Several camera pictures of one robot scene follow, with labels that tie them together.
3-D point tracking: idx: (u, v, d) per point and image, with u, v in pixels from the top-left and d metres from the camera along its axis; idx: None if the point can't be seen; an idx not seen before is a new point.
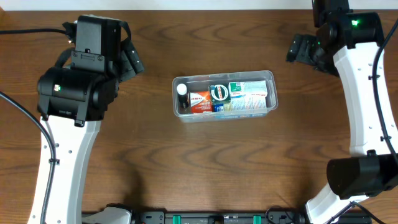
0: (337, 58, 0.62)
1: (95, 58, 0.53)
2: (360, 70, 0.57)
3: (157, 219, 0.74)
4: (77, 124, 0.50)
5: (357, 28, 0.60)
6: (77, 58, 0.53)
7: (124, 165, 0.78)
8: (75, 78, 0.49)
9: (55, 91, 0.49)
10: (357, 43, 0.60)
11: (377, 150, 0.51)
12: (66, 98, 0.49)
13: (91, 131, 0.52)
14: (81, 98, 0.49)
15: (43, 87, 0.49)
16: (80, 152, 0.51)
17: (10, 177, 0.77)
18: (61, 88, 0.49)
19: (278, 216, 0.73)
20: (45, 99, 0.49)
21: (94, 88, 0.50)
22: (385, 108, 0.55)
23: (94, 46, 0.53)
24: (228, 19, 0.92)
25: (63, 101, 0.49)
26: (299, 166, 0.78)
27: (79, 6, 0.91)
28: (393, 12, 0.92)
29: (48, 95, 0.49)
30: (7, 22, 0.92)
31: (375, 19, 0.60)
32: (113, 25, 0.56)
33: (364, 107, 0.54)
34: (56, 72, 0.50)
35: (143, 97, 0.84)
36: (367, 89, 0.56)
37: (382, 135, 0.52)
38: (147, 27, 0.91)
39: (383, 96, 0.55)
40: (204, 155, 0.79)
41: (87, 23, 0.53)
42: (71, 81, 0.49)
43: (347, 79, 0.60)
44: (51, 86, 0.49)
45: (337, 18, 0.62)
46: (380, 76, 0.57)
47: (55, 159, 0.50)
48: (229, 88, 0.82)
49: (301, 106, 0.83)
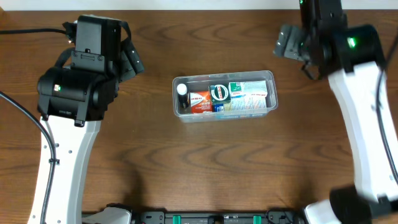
0: (334, 81, 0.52)
1: (95, 58, 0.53)
2: (366, 100, 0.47)
3: (156, 219, 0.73)
4: (77, 124, 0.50)
5: (354, 49, 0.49)
6: (77, 58, 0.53)
7: (124, 165, 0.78)
8: (75, 78, 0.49)
9: (55, 91, 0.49)
10: (357, 65, 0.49)
11: (387, 193, 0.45)
12: (66, 98, 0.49)
13: (91, 131, 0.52)
14: (81, 98, 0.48)
15: (43, 87, 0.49)
16: (80, 152, 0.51)
17: (10, 177, 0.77)
18: (61, 88, 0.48)
19: (278, 216, 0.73)
20: (46, 98, 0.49)
21: (94, 88, 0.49)
22: (395, 137, 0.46)
23: (94, 46, 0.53)
24: (228, 19, 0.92)
25: (63, 101, 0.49)
26: (299, 166, 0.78)
27: (79, 6, 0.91)
28: (393, 12, 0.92)
29: (48, 95, 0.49)
30: (7, 22, 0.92)
31: (373, 35, 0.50)
32: (114, 25, 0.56)
33: (369, 145, 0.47)
34: (56, 72, 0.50)
35: (143, 96, 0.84)
36: (373, 122, 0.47)
37: (390, 173, 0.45)
38: (147, 27, 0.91)
39: (391, 129, 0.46)
40: (204, 155, 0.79)
41: (87, 23, 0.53)
42: (71, 81, 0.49)
43: (349, 108, 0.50)
44: (51, 86, 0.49)
45: (332, 37, 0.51)
46: (385, 105, 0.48)
47: (55, 159, 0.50)
48: (229, 88, 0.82)
49: (301, 106, 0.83)
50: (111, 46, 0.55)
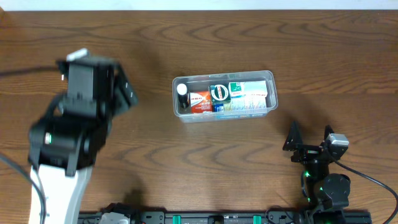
0: None
1: (87, 102, 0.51)
2: None
3: (156, 219, 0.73)
4: (68, 175, 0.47)
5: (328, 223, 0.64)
6: (69, 103, 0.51)
7: (124, 165, 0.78)
8: (66, 127, 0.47)
9: (45, 141, 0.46)
10: None
11: None
12: (56, 149, 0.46)
13: (83, 180, 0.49)
14: (72, 149, 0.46)
15: (33, 137, 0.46)
16: (71, 201, 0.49)
17: (10, 177, 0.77)
18: (51, 139, 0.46)
19: (278, 216, 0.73)
20: (36, 149, 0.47)
21: (86, 136, 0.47)
22: None
23: (86, 91, 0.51)
24: (229, 19, 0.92)
25: (54, 151, 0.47)
26: (299, 166, 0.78)
27: (79, 6, 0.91)
28: (393, 12, 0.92)
29: (38, 145, 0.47)
30: (7, 22, 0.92)
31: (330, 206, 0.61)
32: (104, 68, 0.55)
33: None
34: (48, 120, 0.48)
35: (143, 96, 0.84)
36: None
37: None
38: (147, 27, 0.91)
39: None
40: (204, 154, 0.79)
41: (80, 66, 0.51)
42: (62, 129, 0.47)
43: None
44: (41, 137, 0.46)
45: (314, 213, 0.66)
46: None
47: (45, 212, 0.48)
48: (229, 88, 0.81)
49: (301, 106, 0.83)
50: (101, 92, 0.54)
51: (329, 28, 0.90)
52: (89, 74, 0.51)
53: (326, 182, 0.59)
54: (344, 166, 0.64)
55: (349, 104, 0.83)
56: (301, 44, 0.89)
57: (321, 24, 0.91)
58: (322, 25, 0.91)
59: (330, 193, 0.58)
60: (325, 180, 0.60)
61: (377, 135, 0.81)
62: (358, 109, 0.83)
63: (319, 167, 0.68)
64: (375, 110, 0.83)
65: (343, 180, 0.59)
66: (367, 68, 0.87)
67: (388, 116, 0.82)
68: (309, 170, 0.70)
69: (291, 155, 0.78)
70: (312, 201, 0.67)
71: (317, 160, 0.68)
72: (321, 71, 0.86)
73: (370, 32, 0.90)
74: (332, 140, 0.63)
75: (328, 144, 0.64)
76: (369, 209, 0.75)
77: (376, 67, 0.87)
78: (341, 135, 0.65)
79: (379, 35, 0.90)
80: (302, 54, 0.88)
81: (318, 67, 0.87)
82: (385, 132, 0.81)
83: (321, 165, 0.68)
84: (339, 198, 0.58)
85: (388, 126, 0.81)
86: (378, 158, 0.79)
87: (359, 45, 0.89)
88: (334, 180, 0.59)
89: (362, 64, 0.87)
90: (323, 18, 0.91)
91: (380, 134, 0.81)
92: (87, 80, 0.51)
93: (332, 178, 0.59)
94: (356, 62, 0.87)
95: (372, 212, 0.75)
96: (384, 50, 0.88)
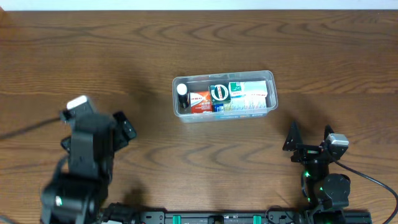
0: None
1: (91, 165, 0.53)
2: None
3: (157, 219, 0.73)
4: None
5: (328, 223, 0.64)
6: (74, 164, 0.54)
7: (124, 165, 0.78)
8: (74, 191, 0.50)
9: (55, 204, 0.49)
10: None
11: None
12: (66, 210, 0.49)
13: None
14: (78, 211, 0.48)
15: (45, 200, 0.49)
16: None
17: (10, 177, 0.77)
18: (61, 202, 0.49)
19: (278, 216, 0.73)
20: (47, 210, 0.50)
21: (91, 198, 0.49)
22: None
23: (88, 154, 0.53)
24: (229, 19, 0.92)
25: (63, 213, 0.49)
26: (299, 166, 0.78)
27: (79, 7, 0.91)
28: (393, 12, 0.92)
29: (50, 207, 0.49)
30: (7, 22, 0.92)
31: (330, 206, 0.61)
32: (104, 130, 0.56)
33: None
34: (56, 184, 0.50)
35: (143, 96, 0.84)
36: None
37: None
38: (147, 27, 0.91)
39: None
40: (204, 154, 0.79)
41: (81, 132, 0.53)
42: (69, 193, 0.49)
43: None
44: (51, 201, 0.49)
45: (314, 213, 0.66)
46: None
47: None
48: (229, 88, 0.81)
49: (301, 106, 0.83)
50: (101, 152, 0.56)
51: (329, 28, 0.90)
52: (89, 140, 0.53)
53: (326, 182, 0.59)
54: (344, 166, 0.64)
55: (349, 104, 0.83)
56: (301, 44, 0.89)
57: (321, 24, 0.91)
58: (322, 25, 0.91)
59: (330, 193, 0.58)
60: (324, 180, 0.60)
61: (377, 134, 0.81)
62: (358, 109, 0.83)
63: (319, 167, 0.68)
64: (375, 110, 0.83)
65: (343, 180, 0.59)
66: (367, 68, 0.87)
67: (388, 116, 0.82)
68: (309, 170, 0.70)
69: (291, 155, 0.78)
70: (312, 201, 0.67)
71: (317, 160, 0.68)
72: (321, 71, 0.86)
73: (370, 32, 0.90)
74: (332, 140, 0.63)
75: (328, 144, 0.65)
76: (369, 209, 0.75)
77: (376, 67, 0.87)
78: (341, 135, 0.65)
79: (378, 35, 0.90)
80: (302, 54, 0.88)
81: (318, 67, 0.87)
82: (384, 132, 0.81)
83: (321, 165, 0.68)
84: (339, 198, 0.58)
85: (388, 126, 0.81)
86: (378, 158, 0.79)
87: (359, 45, 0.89)
88: (334, 180, 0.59)
89: (362, 64, 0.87)
90: (323, 18, 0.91)
91: (380, 134, 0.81)
92: (89, 145, 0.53)
93: (332, 178, 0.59)
94: (356, 62, 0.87)
95: (372, 212, 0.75)
96: (383, 50, 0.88)
